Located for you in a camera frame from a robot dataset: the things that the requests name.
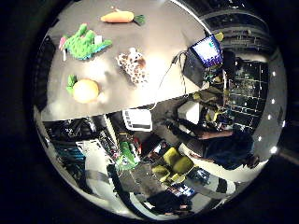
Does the green dinosaur plush toy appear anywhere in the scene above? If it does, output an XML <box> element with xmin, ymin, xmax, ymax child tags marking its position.
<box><xmin>58</xmin><ymin>22</ymin><xmax>114</xmax><ymax>62</ymax></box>

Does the white box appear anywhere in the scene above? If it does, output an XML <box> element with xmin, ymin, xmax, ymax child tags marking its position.
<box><xmin>177</xmin><ymin>100</ymin><xmax>202</xmax><ymax>125</ymax></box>

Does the person in dark shirt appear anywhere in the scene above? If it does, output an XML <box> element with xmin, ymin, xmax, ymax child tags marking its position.
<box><xmin>164</xmin><ymin>118</ymin><xmax>261</xmax><ymax>172</ymax></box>

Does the thin black laptop cable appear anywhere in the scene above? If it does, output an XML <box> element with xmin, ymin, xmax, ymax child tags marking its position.
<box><xmin>149</xmin><ymin>50</ymin><xmax>188</xmax><ymax>111</ymax></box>

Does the green plastic bag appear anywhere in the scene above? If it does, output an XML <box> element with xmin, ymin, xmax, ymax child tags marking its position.
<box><xmin>116</xmin><ymin>141</ymin><xmax>141</xmax><ymax>172</ymax></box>

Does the white brown spotted plush toy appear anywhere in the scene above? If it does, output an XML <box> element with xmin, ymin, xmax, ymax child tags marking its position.
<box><xmin>115</xmin><ymin>47</ymin><xmax>150</xmax><ymax>88</ymax></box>

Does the round orange fruit plush toy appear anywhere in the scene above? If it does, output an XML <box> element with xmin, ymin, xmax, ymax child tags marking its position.
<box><xmin>64</xmin><ymin>74</ymin><xmax>101</xmax><ymax>105</ymax></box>

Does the orange carrot plush toy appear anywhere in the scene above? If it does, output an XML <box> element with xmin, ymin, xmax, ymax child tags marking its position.
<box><xmin>100</xmin><ymin>8</ymin><xmax>147</xmax><ymax>26</ymax></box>

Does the yellow green chair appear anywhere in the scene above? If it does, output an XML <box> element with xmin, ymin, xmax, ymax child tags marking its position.
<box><xmin>151</xmin><ymin>147</ymin><xmax>195</xmax><ymax>185</ymax></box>

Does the black open laptop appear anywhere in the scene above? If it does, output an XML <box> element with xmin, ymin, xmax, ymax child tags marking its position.
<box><xmin>181</xmin><ymin>34</ymin><xmax>224</xmax><ymax>89</ymax></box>

